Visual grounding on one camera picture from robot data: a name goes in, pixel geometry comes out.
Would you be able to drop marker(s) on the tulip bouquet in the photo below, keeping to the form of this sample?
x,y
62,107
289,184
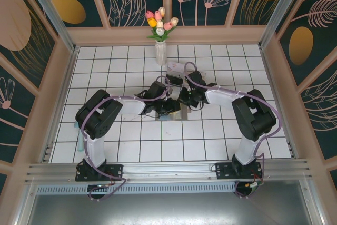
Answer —
x,y
160,24

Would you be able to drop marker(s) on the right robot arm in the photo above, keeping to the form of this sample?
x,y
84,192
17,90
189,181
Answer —
x,y
252,114

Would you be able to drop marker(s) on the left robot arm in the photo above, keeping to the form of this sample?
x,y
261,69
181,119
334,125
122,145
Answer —
x,y
97,114

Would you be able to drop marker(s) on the steel sheet panel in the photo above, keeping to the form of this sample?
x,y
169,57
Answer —
x,y
168,209

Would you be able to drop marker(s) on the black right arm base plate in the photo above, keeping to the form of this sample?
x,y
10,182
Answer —
x,y
223,169

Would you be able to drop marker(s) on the grey card holder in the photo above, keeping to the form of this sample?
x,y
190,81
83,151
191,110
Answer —
x,y
185,114

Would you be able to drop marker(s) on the aluminium frame post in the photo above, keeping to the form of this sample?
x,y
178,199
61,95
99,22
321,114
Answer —
x,y
52,17
279,6

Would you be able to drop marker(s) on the aluminium mounting rail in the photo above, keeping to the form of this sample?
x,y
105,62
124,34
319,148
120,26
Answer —
x,y
168,169

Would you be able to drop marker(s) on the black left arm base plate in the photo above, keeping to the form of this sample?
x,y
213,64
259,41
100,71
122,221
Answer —
x,y
113,171

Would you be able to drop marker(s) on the white ribbed vase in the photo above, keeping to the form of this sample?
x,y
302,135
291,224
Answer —
x,y
160,53

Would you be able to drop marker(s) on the black card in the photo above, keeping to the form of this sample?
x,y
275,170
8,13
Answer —
x,y
174,80

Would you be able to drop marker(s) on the lilac floral card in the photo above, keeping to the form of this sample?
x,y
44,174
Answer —
x,y
175,67

